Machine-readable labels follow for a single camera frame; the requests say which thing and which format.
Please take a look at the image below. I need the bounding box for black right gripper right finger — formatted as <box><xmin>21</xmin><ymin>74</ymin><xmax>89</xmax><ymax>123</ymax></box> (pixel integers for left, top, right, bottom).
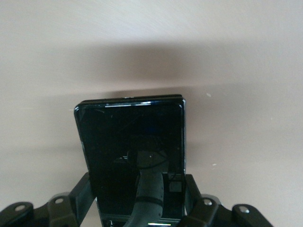
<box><xmin>179</xmin><ymin>174</ymin><xmax>275</xmax><ymax>227</ymax></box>

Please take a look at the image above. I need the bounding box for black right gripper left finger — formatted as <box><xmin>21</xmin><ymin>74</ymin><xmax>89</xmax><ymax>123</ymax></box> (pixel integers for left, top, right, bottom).
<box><xmin>0</xmin><ymin>173</ymin><xmax>97</xmax><ymax>227</ymax></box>

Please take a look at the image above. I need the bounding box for black smartphone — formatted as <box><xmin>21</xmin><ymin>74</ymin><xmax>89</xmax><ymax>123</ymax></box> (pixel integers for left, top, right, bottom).
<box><xmin>73</xmin><ymin>94</ymin><xmax>187</xmax><ymax>227</ymax></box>

